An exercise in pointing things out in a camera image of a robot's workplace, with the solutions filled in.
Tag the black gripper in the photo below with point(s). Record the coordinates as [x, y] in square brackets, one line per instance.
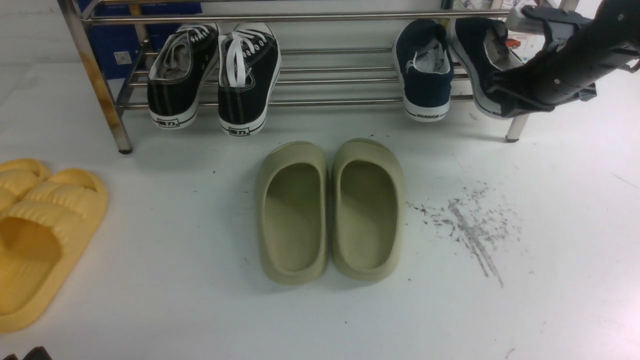
[577, 52]

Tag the navy slip-on shoe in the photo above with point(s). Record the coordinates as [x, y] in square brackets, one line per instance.
[480, 46]
[425, 69]

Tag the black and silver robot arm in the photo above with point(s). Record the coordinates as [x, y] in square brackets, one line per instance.
[577, 52]

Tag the silver metal shoe rack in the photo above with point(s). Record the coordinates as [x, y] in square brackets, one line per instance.
[80, 23]

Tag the blue box behind rack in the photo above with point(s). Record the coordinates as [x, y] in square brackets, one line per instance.
[116, 46]

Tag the white printed cardboard box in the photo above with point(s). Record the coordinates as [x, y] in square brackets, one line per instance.
[524, 45]

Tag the olive green slipper right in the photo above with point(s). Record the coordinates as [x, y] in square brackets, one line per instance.
[369, 193]

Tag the olive green slipper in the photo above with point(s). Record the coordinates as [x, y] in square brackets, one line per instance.
[369, 193]
[292, 198]

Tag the olive green slipper left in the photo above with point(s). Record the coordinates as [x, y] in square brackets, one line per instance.
[292, 198]

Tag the black canvas sneaker right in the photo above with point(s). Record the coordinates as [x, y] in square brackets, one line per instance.
[250, 62]

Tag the black canvas sneaker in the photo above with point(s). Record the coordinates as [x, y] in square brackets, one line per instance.
[250, 62]
[186, 60]

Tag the black canvas sneaker left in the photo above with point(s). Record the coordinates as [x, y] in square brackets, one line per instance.
[186, 60]

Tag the yellow ribbed slipper front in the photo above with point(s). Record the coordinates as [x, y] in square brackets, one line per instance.
[43, 236]

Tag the yellow ribbed slipper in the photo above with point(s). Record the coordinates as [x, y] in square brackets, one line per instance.
[18, 177]
[43, 236]

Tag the yellow ribbed slipper back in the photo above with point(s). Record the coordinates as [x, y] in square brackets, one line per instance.
[18, 177]

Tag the dark object bottom corner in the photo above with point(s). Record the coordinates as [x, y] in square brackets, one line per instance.
[37, 353]

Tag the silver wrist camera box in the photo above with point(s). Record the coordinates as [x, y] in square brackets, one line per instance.
[520, 19]

